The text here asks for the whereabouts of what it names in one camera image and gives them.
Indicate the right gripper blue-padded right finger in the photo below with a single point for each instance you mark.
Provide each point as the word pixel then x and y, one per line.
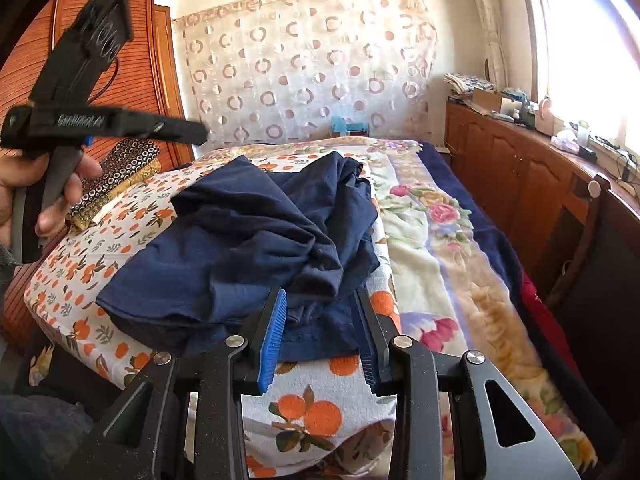
pixel 372 339

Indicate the circle-pattern sheer curtain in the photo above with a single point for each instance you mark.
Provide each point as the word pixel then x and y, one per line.
pixel 281 71

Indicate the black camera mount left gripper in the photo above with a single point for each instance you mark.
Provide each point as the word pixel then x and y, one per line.
pixel 83 53

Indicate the red cloth beside bed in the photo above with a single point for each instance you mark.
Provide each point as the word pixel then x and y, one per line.
pixel 547 325

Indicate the wooden sideboard cabinet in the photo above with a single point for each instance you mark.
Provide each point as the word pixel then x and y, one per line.
pixel 536 195

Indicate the blue toy on headboard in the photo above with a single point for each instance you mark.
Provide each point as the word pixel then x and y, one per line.
pixel 340 126

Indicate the window with wooden frame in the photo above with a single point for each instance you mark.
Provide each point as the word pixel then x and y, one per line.
pixel 586 69

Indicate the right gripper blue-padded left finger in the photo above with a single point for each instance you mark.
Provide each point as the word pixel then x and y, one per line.
pixel 266 342

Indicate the navy blue t-shirt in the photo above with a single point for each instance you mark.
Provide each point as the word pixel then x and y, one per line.
pixel 241 231

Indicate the stack of papers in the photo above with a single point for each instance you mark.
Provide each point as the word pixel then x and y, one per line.
pixel 462 85

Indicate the dark wooden chair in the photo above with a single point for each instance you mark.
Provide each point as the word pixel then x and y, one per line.
pixel 596 303

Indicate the person's left hand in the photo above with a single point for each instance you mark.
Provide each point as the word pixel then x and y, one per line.
pixel 35 199

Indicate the cardboard box on cabinet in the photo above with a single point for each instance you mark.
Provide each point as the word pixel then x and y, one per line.
pixel 489 100

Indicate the floral plush blanket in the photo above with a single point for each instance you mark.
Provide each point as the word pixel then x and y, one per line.
pixel 450 239

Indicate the black patterned folded cloth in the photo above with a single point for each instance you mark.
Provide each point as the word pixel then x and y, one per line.
pixel 127 156

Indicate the orange-print white bedsheet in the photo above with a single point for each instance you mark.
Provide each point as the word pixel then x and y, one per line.
pixel 63 292

